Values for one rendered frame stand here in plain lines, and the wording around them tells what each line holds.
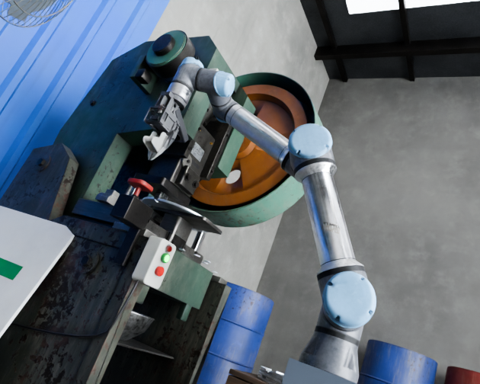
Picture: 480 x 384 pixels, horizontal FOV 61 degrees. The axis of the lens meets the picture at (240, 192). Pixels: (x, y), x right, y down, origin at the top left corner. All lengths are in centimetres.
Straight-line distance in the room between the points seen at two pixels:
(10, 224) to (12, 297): 33
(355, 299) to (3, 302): 104
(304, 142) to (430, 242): 376
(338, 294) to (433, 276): 371
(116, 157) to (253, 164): 66
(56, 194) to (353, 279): 110
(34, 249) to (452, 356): 380
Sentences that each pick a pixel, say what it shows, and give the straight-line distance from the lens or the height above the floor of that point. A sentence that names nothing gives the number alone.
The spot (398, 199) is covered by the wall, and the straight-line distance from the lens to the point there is 500.
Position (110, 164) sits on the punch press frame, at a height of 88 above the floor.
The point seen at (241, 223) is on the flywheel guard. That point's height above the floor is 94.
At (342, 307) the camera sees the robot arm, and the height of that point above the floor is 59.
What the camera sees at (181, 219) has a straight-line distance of 150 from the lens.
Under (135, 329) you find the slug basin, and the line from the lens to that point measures 151.
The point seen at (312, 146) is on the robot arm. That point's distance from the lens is 110.
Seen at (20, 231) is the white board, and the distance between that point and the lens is 163.
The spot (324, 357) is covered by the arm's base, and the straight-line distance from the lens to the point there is 109.
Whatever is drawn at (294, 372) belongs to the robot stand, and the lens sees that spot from 107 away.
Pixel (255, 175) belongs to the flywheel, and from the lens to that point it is 194.
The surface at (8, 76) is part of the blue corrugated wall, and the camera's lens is 254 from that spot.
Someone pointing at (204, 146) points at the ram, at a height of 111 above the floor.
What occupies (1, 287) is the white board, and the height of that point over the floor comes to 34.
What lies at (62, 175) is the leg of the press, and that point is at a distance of 166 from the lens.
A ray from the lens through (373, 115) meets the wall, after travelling 570.
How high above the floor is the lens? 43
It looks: 19 degrees up
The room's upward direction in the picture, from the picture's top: 21 degrees clockwise
